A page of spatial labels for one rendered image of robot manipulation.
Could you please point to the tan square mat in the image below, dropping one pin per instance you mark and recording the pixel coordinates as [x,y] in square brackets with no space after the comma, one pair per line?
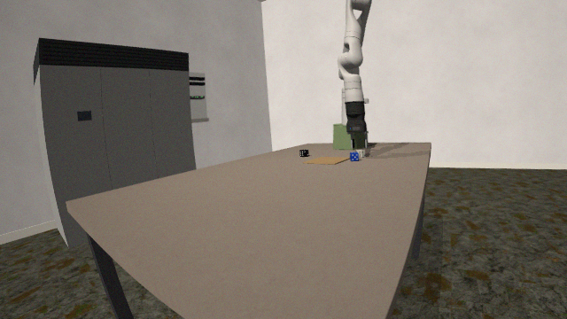
[327,160]

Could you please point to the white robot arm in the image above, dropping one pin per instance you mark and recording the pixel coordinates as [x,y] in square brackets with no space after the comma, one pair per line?
[350,60]

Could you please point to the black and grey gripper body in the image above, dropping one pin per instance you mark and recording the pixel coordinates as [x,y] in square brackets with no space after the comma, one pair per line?
[354,101]

